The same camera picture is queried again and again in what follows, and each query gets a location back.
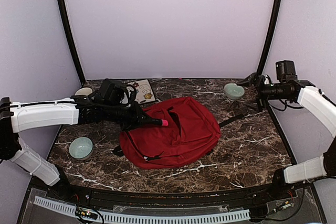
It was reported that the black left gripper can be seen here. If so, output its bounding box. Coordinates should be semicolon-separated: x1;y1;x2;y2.
102;101;152;131

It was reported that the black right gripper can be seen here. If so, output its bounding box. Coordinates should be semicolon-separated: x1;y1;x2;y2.
237;72;289;112

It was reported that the pink and black highlighter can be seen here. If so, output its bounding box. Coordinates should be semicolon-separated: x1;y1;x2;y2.
147;119;169;126

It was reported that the red student backpack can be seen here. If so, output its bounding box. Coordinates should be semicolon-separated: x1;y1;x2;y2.
112;97;244;169

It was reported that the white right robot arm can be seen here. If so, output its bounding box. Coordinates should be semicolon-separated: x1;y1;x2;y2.
238;60;335;200

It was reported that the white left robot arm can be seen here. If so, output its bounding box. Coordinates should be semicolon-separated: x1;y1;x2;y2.
1;79;161;201

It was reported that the green bowl back right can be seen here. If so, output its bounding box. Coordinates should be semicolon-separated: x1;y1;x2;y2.
224;83;245;101

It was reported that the green bowl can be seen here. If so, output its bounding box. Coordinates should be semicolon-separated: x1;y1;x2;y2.
224;83;245;101
69;137;93;161

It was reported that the floral ceramic trivet tile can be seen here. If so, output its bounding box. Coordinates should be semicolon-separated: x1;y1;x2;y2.
128;79;156;104

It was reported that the green bowl front left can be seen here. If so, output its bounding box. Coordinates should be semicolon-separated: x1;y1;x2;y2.
69;137;93;161

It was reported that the cream floral mug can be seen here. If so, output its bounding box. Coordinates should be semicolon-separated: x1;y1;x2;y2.
75;87;93;95

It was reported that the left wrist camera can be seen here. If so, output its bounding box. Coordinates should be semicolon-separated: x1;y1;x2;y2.
126;84;137;104

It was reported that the black curved table edge rail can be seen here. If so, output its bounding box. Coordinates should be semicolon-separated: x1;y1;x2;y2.
31;176;313;209

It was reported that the white slotted cable duct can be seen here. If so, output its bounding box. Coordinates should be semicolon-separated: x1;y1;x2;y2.
33;196;250;223

